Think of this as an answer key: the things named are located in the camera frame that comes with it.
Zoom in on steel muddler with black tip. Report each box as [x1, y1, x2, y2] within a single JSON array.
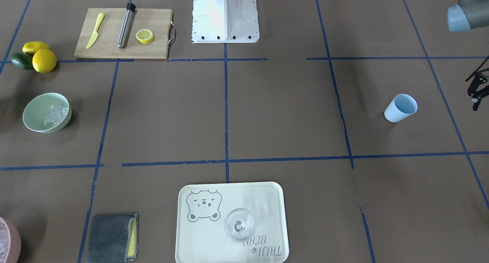
[[117, 2, 136, 49]]

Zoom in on cream bear tray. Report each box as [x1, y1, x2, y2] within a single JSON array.
[[175, 182, 290, 263]]

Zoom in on clear stemmed glass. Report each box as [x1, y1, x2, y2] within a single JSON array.
[[225, 208, 256, 242]]

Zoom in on wooden cutting board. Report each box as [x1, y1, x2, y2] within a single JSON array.
[[74, 8, 177, 60]]

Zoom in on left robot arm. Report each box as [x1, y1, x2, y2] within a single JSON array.
[[447, 0, 489, 111]]

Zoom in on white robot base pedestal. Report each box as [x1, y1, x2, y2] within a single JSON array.
[[191, 0, 260, 44]]

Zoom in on round yellow lemon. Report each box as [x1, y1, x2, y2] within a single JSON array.
[[32, 49, 57, 74]]

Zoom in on grey folded cloth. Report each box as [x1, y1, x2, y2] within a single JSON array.
[[86, 213, 139, 263]]

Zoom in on yellow plastic knife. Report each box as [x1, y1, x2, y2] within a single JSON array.
[[86, 13, 105, 49]]

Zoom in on oval yellow lemon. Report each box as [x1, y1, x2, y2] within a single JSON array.
[[22, 41, 50, 56]]

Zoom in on lemon half slice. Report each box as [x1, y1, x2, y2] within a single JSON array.
[[136, 29, 154, 45]]

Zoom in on ice cubes in green bowl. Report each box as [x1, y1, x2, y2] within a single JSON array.
[[44, 105, 69, 128]]

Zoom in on light blue plastic cup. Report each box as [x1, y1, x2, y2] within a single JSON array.
[[384, 94, 418, 123]]

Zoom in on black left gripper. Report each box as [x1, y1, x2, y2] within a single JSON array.
[[466, 68, 489, 111]]

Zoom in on light green bowl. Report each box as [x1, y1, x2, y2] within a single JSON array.
[[22, 93, 72, 133]]

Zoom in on pink bowl with ice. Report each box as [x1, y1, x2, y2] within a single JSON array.
[[0, 217, 21, 263]]

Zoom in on green lime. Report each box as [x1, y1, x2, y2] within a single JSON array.
[[10, 53, 34, 71]]

